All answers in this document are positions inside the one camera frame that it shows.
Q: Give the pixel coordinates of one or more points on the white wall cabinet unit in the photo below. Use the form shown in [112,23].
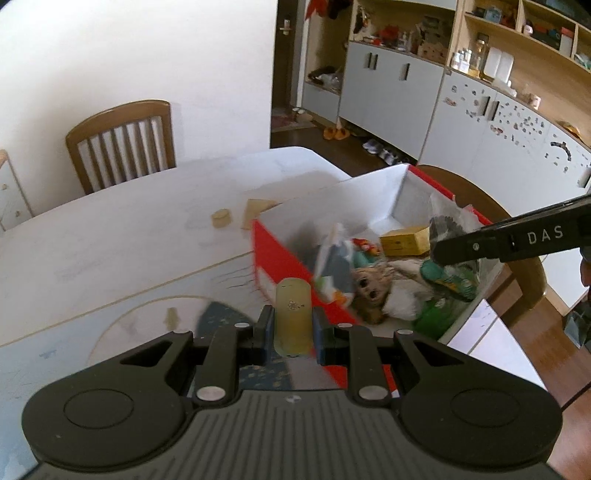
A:
[388,92]

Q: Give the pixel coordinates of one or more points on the green printed packet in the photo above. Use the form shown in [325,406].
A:
[448,279]

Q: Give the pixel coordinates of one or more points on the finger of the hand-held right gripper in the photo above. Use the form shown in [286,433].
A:
[466,247]

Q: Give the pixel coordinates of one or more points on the red cardboard shoe box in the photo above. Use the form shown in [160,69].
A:
[272,249]

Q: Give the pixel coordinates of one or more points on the dark wooden door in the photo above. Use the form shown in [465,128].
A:
[288,69]

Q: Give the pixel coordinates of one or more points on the pair of white slippers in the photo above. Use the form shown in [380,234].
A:
[302,115]

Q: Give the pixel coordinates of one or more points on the wooden triangle block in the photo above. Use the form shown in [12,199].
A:
[258,211]

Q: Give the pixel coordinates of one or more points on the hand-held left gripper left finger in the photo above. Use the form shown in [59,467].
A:
[264,332]

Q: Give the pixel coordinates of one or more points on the yellow cardboard box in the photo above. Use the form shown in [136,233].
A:
[406,240]

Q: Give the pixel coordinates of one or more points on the patterned floor rug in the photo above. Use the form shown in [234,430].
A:
[281,121]

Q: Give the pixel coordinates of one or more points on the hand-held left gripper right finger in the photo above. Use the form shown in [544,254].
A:
[321,337]

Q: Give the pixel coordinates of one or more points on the wooden sideboard with white drawers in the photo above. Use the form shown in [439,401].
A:
[9,194]

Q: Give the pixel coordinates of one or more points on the brown haired doll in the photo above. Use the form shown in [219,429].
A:
[369,286]

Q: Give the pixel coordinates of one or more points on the clear plastic bag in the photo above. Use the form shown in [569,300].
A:
[445,221]

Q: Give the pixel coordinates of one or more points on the wooden round-back chair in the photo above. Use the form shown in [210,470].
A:
[531,277]

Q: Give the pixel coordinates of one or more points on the wooden slat-back chair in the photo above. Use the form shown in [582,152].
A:
[124,113]

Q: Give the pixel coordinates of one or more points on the grey sneaker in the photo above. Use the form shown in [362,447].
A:
[388,155]
[371,146]

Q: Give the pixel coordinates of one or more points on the wooden cylinder block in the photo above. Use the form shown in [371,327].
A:
[220,218]

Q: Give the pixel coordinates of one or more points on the white green orange plastic bag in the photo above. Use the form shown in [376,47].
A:
[334,267]

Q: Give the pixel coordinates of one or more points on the pale yellow cylinder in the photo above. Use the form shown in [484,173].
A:
[293,314]

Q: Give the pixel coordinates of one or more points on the orange slipper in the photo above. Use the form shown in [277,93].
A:
[330,134]
[343,134]

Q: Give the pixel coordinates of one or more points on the orange small toy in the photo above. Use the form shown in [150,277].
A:
[365,245]

